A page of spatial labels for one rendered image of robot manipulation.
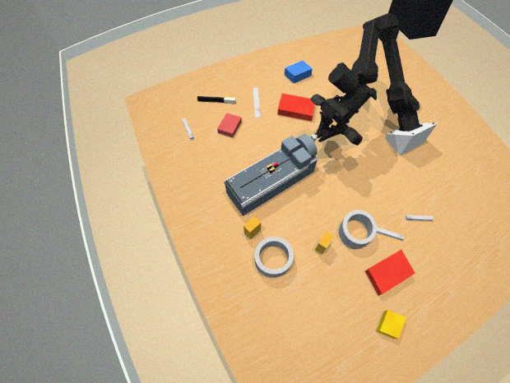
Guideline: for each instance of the red rectangular block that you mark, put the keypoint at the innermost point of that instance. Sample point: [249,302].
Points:
[389,272]
[294,106]
[229,125]

